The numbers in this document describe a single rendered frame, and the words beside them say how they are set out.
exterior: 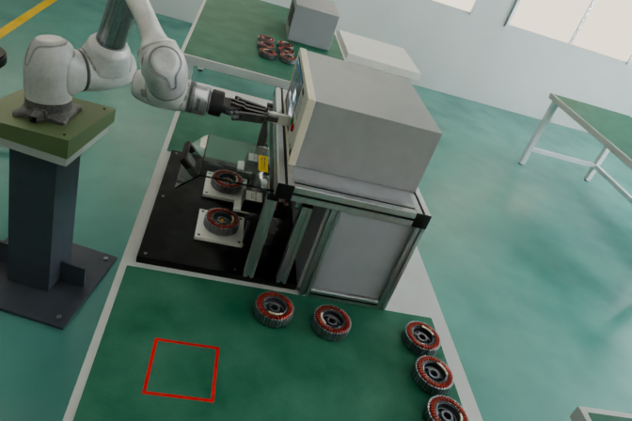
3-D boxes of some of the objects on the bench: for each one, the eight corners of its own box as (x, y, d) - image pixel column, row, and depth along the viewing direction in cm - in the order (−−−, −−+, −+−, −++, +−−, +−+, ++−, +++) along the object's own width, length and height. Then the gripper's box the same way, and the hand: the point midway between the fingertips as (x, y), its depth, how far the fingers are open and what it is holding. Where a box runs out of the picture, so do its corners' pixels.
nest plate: (201, 195, 183) (202, 193, 183) (206, 174, 196) (207, 171, 195) (244, 205, 186) (245, 202, 186) (245, 182, 199) (246, 179, 198)
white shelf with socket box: (317, 143, 252) (348, 53, 229) (311, 111, 283) (339, 29, 261) (385, 160, 259) (421, 73, 237) (372, 127, 291) (403, 48, 268)
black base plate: (135, 262, 150) (136, 256, 149) (171, 154, 204) (172, 148, 203) (294, 289, 160) (296, 284, 159) (288, 179, 214) (290, 176, 213)
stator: (209, 192, 184) (211, 182, 183) (211, 175, 194) (213, 166, 192) (241, 197, 187) (243, 189, 185) (241, 180, 197) (244, 173, 195)
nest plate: (193, 239, 163) (194, 236, 162) (198, 210, 175) (199, 208, 175) (241, 248, 166) (242, 244, 165) (244, 220, 179) (244, 217, 178)
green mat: (50, 485, 96) (50, 484, 96) (126, 265, 148) (126, 265, 148) (503, 522, 117) (503, 522, 116) (431, 318, 168) (431, 318, 168)
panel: (296, 287, 158) (326, 207, 144) (289, 174, 214) (310, 108, 200) (300, 288, 158) (331, 207, 144) (292, 175, 214) (313, 109, 200)
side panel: (298, 295, 159) (331, 210, 143) (298, 288, 161) (330, 203, 146) (385, 310, 165) (425, 229, 149) (383, 303, 167) (422, 223, 152)
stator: (253, 296, 152) (256, 287, 150) (290, 303, 155) (293, 293, 153) (252, 325, 143) (255, 316, 141) (292, 332, 145) (295, 322, 143)
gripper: (209, 103, 158) (285, 122, 164) (204, 122, 147) (287, 142, 152) (213, 81, 155) (292, 101, 160) (209, 98, 144) (293, 119, 149)
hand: (277, 118), depth 155 cm, fingers closed
